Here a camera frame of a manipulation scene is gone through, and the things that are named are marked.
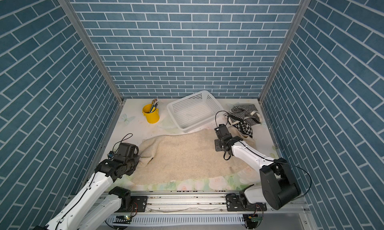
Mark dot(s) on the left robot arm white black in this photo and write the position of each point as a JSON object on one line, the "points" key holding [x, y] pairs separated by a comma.
{"points": [[77, 215]]}

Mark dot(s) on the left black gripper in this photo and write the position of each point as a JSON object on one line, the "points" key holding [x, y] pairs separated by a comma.
{"points": [[137, 156]]}

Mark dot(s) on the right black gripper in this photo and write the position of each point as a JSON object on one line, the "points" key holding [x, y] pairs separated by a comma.
{"points": [[217, 146]]}

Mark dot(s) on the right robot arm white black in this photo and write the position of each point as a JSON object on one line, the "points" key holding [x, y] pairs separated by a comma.
{"points": [[279, 185]]}

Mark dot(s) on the black white patterned cloth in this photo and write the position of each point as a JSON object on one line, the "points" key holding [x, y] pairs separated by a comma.
{"points": [[243, 117]]}

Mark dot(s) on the yellow cup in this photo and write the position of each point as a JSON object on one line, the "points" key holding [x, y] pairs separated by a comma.
{"points": [[152, 115]]}

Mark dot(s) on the white plastic mesh basket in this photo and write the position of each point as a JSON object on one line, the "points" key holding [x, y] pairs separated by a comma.
{"points": [[193, 110]]}

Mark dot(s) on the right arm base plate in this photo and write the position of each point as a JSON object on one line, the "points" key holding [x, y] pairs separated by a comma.
{"points": [[237, 203]]}

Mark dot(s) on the beige knitted scarf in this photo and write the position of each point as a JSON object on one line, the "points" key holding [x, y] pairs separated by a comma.
{"points": [[169, 158]]}

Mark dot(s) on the aluminium front rail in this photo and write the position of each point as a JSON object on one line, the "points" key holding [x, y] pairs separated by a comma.
{"points": [[199, 202]]}

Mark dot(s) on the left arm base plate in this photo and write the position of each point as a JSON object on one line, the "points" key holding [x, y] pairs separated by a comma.
{"points": [[135, 204]]}

